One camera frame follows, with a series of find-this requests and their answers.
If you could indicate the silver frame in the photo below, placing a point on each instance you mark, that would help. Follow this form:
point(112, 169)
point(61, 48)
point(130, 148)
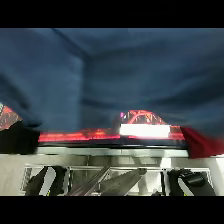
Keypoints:
point(113, 151)

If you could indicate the black garment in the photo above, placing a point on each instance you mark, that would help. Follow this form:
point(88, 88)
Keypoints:
point(18, 140)

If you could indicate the blue garment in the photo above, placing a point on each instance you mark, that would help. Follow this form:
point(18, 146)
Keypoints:
point(113, 73)

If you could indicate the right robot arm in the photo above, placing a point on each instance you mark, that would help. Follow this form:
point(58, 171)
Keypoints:
point(193, 183)

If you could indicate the red garment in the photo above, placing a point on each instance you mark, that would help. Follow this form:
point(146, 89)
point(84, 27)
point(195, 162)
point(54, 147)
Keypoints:
point(203, 145)

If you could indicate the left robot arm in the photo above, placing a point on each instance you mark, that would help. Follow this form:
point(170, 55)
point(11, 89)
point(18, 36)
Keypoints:
point(46, 181)

